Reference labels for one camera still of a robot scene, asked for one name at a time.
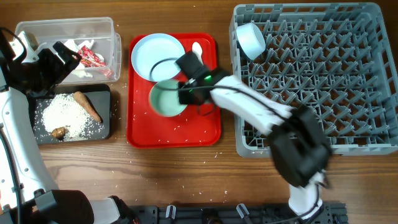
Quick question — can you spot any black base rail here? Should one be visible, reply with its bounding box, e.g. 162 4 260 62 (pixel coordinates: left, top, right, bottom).
131 202 349 224

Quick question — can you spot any large light blue plate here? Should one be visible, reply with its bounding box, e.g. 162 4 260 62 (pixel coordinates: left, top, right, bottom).
131 33 185 82

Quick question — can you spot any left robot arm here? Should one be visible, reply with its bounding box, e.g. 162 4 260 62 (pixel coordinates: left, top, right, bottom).
1 27 140 223

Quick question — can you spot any brown food scrap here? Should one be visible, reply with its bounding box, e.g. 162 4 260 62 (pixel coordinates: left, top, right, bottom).
51 127 68 140

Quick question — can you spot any red snack wrapper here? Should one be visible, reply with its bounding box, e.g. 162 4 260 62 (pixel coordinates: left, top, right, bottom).
75 45 106 78

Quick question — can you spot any black waste tray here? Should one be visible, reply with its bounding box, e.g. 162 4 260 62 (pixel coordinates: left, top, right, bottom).
28 84 111 145

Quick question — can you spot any white rice pile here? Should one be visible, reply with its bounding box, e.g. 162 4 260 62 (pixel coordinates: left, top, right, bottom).
32 93 108 144

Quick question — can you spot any small light blue bowl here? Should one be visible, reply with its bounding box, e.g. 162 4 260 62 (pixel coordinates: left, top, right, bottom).
236 23 266 60

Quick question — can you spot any brown carrot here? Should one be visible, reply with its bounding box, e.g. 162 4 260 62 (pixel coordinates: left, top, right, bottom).
73 91 102 123

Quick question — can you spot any grey dishwasher rack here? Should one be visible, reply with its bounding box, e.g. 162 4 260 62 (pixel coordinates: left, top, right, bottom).
229 2 397 156

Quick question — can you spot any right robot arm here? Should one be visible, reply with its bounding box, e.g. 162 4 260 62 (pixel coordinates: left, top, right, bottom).
175 51 333 221

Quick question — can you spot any clear plastic waste bin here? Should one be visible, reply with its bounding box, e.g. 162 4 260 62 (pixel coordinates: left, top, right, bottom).
16 17 122 85

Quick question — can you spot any white napkin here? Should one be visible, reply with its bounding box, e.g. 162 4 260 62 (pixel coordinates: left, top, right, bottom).
63 39 96 78

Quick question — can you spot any red serving tray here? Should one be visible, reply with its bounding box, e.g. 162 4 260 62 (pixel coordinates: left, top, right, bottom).
126 33 221 148

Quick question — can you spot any white plastic spoon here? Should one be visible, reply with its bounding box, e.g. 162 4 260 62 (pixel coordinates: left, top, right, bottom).
192 42 203 64

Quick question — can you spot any green bowl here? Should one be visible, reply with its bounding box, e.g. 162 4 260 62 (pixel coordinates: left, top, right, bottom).
149 80 187 117

